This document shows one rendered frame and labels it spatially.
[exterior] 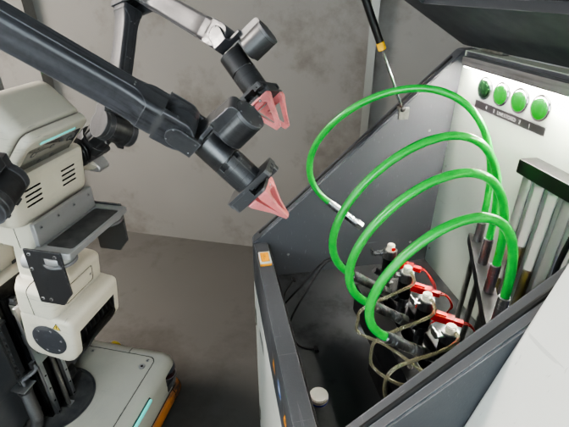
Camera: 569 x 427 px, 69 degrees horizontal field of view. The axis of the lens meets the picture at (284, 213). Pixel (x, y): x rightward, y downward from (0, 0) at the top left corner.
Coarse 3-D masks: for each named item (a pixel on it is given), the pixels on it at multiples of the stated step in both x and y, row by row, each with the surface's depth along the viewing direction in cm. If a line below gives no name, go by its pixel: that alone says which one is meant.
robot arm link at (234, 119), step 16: (224, 112) 66; (240, 112) 66; (256, 112) 70; (176, 128) 66; (208, 128) 67; (224, 128) 68; (240, 128) 67; (256, 128) 67; (176, 144) 68; (192, 144) 68; (240, 144) 70
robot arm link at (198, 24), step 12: (144, 0) 111; (156, 0) 108; (168, 0) 106; (156, 12) 110; (168, 12) 105; (180, 12) 102; (192, 12) 100; (180, 24) 102; (192, 24) 99; (204, 24) 96; (216, 24) 94; (204, 36) 95; (228, 36) 93
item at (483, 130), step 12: (372, 96) 81; (384, 96) 80; (444, 96) 78; (456, 96) 77; (348, 108) 83; (468, 108) 78; (336, 120) 84; (480, 120) 78; (324, 132) 86; (480, 132) 80; (312, 144) 88; (312, 156) 89; (312, 180) 92; (492, 192) 85
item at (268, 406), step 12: (264, 336) 108; (264, 348) 111; (264, 360) 114; (264, 372) 118; (264, 384) 122; (264, 396) 126; (264, 408) 131; (276, 408) 93; (264, 420) 135; (276, 420) 95
